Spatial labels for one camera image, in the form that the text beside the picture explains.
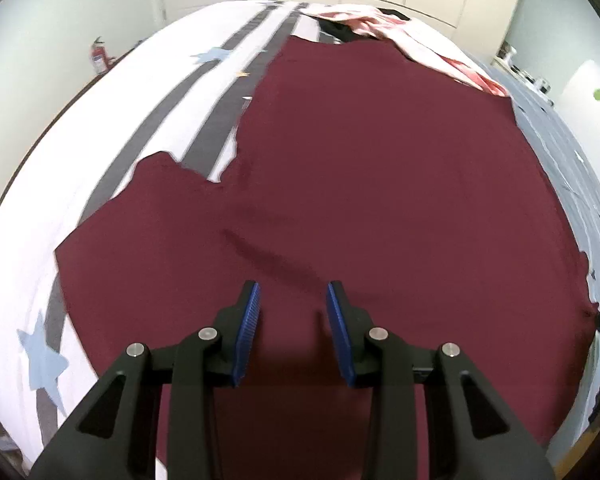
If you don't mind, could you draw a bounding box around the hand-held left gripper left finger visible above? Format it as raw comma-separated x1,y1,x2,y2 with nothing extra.
30,281,262,480

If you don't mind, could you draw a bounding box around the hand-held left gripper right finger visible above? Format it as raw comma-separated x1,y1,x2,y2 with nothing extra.
325,281,556,480

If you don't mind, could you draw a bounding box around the maroon shirt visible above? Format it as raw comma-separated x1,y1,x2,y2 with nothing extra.
55,35,600,480

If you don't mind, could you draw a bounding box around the white board with green stickers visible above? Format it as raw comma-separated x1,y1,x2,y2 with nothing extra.
560,60,600,181

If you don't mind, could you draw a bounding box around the small dark device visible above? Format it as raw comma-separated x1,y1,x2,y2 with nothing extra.
522,72,556,106

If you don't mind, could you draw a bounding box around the striped star bed sheet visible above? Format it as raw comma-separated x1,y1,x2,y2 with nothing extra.
0,0,600,467

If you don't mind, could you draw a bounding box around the pink garment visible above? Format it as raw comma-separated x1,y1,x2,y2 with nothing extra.
300,4,511,98

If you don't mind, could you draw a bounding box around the red fire extinguisher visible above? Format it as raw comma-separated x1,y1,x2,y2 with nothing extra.
90,36,115,75

